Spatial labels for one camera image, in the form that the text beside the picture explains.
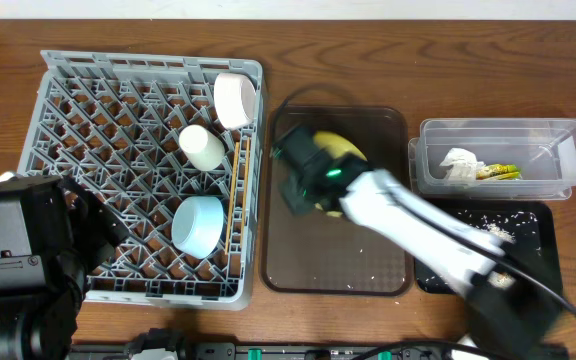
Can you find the white paper napkin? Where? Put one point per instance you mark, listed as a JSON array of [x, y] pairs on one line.
[[462, 165]]

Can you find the pink plastic bowl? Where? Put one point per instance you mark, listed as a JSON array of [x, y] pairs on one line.
[[234, 99]]

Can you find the grey plastic dish rack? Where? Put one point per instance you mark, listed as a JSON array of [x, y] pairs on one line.
[[112, 121]]

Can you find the wooden chopstick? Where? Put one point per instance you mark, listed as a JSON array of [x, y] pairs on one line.
[[232, 197], [244, 196]]

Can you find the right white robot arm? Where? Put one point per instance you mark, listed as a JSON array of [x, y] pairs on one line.
[[510, 297]]

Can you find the green orange snack wrapper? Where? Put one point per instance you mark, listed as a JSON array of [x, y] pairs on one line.
[[498, 172]]

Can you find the left wooden chopstick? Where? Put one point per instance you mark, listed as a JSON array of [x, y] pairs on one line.
[[232, 197]]

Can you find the yellow plastic plate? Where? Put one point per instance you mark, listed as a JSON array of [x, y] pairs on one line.
[[336, 146]]

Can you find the leftover rice food scraps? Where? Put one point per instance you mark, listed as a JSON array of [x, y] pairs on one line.
[[522, 230]]

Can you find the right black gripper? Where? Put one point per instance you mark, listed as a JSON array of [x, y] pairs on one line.
[[294, 163]]

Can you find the clear plastic waste bin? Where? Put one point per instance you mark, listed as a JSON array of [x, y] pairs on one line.
[[543, 149]]

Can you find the light blue small bowl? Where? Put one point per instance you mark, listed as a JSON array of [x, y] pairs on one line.
[[197, 226]]

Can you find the dark brown serving tray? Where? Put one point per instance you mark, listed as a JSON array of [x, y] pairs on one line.
[[317, 253]]

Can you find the white plastic cup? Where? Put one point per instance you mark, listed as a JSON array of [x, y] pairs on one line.
[[203, 149]]

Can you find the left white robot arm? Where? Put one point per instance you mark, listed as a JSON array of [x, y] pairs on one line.
[[53, 234]]

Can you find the black plastic tray bin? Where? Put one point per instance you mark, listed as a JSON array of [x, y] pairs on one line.
[[553, 276]]

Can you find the right wooden chopstick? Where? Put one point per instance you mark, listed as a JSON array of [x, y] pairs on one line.
[[244, 196]]

